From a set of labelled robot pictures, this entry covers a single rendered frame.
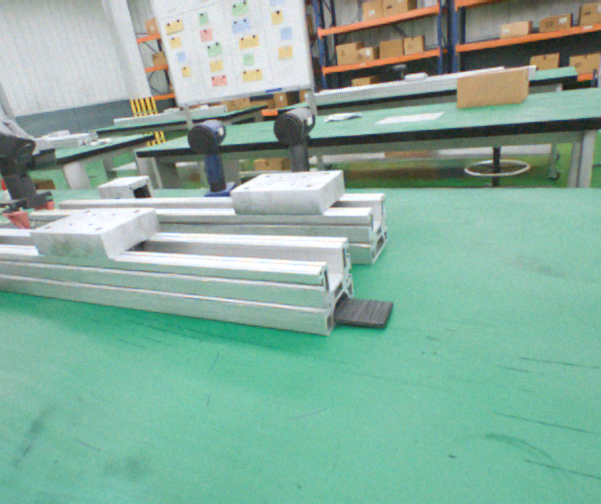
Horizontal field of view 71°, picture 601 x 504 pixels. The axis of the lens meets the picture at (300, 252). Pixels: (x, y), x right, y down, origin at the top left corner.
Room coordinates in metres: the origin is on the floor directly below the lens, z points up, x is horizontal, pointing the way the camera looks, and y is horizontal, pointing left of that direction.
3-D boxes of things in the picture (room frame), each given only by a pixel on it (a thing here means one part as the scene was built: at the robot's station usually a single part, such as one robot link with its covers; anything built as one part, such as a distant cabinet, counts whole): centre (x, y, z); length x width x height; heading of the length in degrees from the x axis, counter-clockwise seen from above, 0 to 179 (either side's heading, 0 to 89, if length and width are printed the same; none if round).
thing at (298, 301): (0.64, 0.31, 0.82); 0.80 x 0.10 x 0.09; 62
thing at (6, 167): (1.05, 0.64, 0.97); 0.07 x 0.06 x 0.07; 150
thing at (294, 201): (0.69, 0.00, 0.87); 0.16 x 0.11 x 0.07; 62
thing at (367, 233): (0.81, 0.22, 0.82); 0.80 x 0.10 x 0.09; 62
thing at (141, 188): (1.11, 0.44, 0.83); 0.11 x 0.10 x 0.10; 155
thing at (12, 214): (1.03, 0.65, 0.84); 0.07 x 0.07 x 0.09; 62
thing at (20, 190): (1.04, 0.65, 0.91); 0.10 x 0.07 x 0.07; 152
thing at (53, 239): (0.64, 0.31, 0.87); 0.16 x 0.11 x 0.07; 62
